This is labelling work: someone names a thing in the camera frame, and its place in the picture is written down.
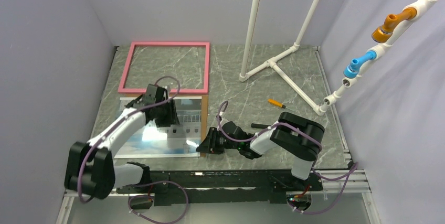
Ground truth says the black handled hammer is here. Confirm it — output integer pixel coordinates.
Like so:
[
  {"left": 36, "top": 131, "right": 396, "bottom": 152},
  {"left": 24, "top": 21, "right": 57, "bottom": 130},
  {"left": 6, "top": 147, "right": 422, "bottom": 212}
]
[{"left": 251, "top": 123, "right": 271, "bottom": 129}]

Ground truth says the orange nozzle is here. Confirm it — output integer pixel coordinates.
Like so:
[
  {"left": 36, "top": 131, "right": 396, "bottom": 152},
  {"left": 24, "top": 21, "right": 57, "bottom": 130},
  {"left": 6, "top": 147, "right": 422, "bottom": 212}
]
[{"left": 371, "top": 7, "right": 417, "bottom": 43}]

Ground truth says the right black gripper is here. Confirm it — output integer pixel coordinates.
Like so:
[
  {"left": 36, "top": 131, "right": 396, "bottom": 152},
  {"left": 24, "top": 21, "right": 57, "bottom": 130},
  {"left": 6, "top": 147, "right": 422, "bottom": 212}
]
[{"left": 196, "top": 126, "right": 241, "bottom": 154}]

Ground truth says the blue nozzle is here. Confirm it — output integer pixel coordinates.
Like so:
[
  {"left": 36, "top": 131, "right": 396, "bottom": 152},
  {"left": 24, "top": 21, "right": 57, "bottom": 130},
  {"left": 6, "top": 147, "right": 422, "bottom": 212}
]
[{"left": 343, "top": 50, "right": 377, "bottom": 79}]

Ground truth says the orange handled screwdriver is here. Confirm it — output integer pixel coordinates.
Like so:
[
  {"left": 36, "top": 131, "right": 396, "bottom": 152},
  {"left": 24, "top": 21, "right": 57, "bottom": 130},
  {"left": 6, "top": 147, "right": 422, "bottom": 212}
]
[{"left": 268, "top": 99, "right": 287, "bottom": 109}]

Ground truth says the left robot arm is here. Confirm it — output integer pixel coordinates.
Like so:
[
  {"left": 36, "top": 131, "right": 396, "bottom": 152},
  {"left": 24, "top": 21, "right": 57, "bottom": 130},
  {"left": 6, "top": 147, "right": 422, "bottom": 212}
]
[{"left": 64, "top": 84, "right": 179, "bottom": 199}]

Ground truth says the pink picture frame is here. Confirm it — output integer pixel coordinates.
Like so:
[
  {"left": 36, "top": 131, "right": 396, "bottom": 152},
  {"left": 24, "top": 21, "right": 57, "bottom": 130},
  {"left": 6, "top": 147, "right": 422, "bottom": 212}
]
[{"left": 118, "top": 41, "right": 210, "bottom": 95}]

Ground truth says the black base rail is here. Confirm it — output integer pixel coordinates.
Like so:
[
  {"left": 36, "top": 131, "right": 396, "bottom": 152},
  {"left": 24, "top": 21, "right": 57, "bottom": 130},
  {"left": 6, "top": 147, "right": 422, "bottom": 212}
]
[{"left": 116, "top": 169, "right": 323, "bottom": 206}]

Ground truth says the building and sky photo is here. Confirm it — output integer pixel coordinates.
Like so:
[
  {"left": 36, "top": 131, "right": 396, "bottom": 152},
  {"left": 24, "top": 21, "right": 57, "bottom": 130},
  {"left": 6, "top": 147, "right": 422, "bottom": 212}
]
[{"left": 115, "top": 96, "right": 203, "bottom": 158}]

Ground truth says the brown backing board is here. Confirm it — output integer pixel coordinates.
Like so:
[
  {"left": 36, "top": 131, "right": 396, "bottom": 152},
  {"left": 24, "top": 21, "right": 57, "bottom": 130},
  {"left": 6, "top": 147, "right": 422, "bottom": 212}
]
[{"left": 124, "top": 96, "right": 206, "bottom": 151}]

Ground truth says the white PVC pipe stand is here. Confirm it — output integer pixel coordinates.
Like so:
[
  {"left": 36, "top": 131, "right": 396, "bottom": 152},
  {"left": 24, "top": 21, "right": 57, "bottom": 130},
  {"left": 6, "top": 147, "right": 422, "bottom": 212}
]
[{"left": 254, "top": 0, "right": 444, "bottom": 112}]

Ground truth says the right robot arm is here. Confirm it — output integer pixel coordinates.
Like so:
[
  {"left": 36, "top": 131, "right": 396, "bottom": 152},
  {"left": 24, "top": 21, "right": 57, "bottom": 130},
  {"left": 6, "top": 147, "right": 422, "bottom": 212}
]
[{"left": 196, "top": 112, "right": 325, "bottom": 190}]

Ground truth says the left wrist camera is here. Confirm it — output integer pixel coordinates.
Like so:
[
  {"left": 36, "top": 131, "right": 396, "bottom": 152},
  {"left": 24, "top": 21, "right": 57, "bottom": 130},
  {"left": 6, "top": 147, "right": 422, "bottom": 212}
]
[{"left": 161, "top": 85, "right": 172, "bottom": 95}]

